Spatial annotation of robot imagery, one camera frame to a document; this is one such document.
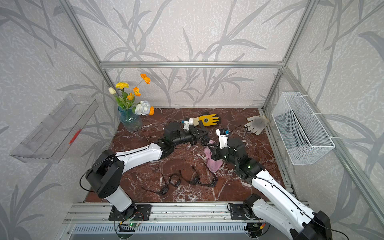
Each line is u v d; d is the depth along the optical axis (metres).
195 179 0.87
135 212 0.70
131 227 0.72
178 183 0.83
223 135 0.65
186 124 0.78
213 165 0.80
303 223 0.39
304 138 0.60
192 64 0.96
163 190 0.77
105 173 0.45
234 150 0.54
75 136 0.66
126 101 0.87
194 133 0.69
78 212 0.76
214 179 0.81
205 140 0.75
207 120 1.11
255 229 0.76
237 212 0.73
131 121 1.00
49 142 0.65
